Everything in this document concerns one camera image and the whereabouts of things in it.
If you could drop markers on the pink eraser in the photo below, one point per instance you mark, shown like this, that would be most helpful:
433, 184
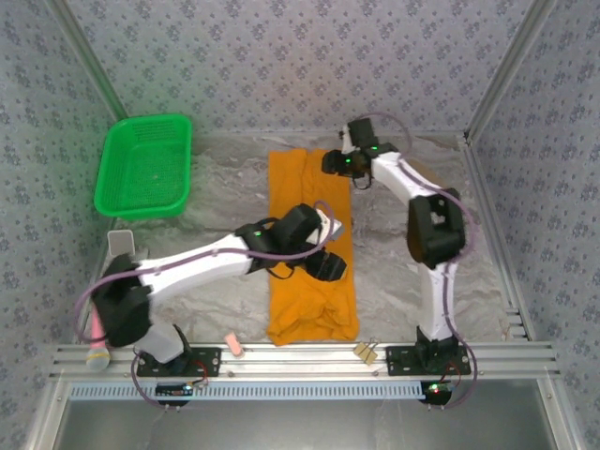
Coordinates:
233, 343

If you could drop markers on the grey metal shelf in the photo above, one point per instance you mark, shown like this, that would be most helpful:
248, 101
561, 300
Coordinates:
300, 426

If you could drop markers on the pink toy microphone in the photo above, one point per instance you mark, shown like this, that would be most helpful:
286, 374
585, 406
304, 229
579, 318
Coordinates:
97, 358

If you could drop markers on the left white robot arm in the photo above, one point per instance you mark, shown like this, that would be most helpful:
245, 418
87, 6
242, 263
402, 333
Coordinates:
197, 267

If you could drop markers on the left black mount plate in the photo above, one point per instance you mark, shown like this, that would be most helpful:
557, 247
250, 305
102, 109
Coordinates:
206, 363

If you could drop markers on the aluminium frame post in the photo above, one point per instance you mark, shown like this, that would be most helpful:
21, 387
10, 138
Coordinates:
514, 61

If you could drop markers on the white phone stand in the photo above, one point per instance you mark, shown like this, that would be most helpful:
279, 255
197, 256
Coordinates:
119, 241

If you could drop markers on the orange t-shirt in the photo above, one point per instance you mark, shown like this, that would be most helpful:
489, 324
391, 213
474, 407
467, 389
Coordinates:
304, 187

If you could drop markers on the gold binder clip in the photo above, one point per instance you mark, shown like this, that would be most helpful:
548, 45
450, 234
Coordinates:
364, 350

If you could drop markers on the black electronic device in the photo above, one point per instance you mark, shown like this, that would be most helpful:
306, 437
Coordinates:
398, 361

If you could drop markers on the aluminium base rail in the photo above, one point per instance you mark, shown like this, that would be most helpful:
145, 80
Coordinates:
300, 358

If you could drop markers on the green plastic basket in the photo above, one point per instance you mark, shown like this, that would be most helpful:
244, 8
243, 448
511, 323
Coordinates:
136, 164

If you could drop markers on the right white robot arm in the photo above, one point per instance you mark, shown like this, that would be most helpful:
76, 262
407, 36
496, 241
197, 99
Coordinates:
438, 290

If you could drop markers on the aluminium side rail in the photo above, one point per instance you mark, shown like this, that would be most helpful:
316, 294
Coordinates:
496, 234

